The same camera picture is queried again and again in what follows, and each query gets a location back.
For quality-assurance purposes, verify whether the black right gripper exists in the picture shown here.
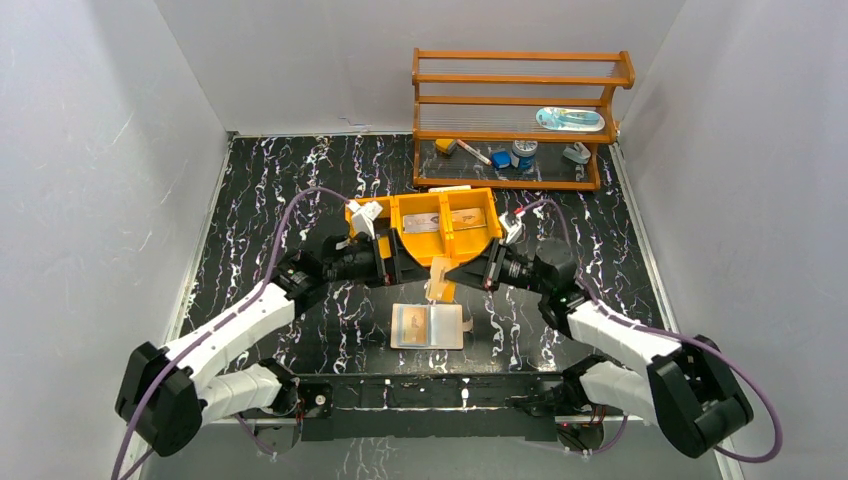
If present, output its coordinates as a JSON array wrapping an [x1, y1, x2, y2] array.
[[446, 236, 551, 295]]

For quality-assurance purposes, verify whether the left orange bin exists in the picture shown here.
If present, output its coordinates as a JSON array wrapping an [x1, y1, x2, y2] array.
[[345, 196, 400, 259]]

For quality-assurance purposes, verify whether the beige leather card holder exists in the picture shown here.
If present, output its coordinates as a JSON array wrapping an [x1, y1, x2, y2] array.
[[390, 304, 473, 350]]

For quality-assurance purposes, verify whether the blue small box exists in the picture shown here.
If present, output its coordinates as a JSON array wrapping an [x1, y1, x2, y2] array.
[[490, 149, 512, 170]]

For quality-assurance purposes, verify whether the orange wooden shelf rack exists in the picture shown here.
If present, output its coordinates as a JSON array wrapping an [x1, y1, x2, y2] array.
[[411, 49, 636, 191]]

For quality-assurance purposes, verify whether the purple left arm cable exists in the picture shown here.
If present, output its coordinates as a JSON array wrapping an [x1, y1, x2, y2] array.
[[109, 187, 352, 480]]

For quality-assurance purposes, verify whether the aluminium frame rail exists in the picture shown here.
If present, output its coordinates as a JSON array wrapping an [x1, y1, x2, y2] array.
[[119, 374, 743, 480]]

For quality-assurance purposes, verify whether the right orange bin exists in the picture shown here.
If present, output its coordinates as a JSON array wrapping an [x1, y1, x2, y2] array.
[[442, 188, 503, 262]]

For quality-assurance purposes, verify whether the yellow sponge block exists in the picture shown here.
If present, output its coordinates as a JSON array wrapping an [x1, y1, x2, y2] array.
[[434, 139, 458, 157]]

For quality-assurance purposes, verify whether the white marker pen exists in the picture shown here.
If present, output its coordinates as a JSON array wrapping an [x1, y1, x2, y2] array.
[[456, 139, 492, 166]]

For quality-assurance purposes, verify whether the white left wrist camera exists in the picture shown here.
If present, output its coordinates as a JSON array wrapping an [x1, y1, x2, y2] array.
[[346, 199, 383, 239]]

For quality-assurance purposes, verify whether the brown card in bin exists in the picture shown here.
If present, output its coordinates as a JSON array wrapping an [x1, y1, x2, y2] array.
[[451, 207, 487, 231]]

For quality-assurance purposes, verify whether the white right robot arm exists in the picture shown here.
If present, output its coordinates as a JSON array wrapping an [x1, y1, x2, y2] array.
[[445, 239, 754, 458]]

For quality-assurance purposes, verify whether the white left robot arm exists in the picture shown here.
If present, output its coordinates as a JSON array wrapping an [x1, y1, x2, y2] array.
[[115, 229, 429, 457]]

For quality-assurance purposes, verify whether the blue packaged item on shelf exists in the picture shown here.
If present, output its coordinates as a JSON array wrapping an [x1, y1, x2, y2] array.
[[535, 107, 606, 133]]

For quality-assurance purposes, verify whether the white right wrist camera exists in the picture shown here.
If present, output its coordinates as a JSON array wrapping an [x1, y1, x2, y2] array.
[[498, 209, 525, 245]]

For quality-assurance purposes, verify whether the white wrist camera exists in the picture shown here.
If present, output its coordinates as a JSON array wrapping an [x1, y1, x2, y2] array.
[[346, 199, 383, 239], [498, 209, 525, 245]]

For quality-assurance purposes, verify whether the middle orange bin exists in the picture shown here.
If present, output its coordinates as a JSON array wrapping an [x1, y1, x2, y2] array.
[[392, 193, 449, 267]]

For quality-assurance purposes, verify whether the blue white tape roll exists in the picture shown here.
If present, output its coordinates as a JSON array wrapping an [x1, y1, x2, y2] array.
[[511, 140, 539, 171]]

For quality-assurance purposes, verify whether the silver card in bin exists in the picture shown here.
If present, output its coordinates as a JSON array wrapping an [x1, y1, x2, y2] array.
[[402, 212, 441, 234]]

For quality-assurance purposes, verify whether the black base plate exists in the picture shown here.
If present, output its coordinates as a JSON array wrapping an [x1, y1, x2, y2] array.
[[296, 372, 621, 447]]

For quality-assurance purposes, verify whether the orange bin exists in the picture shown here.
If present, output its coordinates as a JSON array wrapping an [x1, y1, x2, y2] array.
[[345, 196, 400, 259], [392, 193, 449, 267], [442, 188, 503, 262]]

